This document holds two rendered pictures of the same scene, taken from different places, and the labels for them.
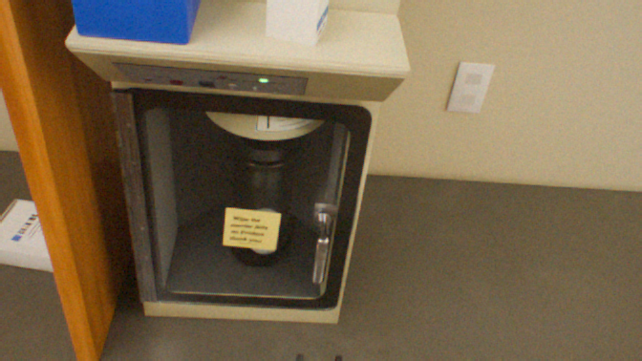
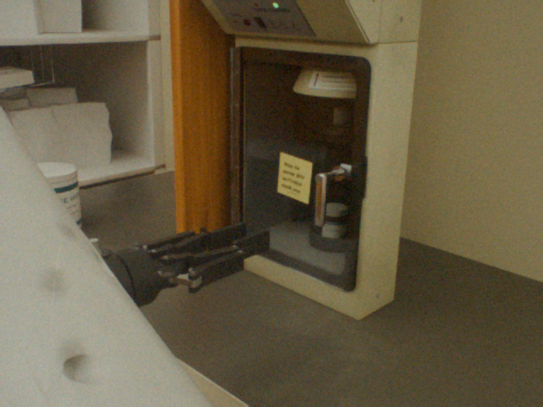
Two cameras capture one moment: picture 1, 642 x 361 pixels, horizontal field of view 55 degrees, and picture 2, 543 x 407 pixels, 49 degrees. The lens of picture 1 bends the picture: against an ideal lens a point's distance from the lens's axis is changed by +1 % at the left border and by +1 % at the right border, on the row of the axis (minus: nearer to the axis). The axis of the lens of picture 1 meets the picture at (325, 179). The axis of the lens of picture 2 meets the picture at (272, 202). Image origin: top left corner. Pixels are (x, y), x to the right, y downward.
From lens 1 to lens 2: 0.75 m
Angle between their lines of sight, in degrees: 48
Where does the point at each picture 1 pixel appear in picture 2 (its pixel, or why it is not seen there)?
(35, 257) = not seen: hidden behind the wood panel
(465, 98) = not seen: outside the picture
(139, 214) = (236, 153)
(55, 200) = (180, 103)
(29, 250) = not seen: hidden behind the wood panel
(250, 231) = (293, 180)
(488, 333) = (502, 388)
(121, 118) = (234, 67)
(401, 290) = (443, 331)
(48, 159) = (180, 69)
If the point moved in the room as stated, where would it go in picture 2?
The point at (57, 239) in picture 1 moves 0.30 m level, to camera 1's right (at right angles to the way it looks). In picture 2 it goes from (178, 137) to (277, 171)
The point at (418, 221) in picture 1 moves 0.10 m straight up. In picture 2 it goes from (520, 306) to (529, 257)
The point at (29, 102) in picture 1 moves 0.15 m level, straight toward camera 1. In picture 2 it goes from (177, 27) to (132, 30)
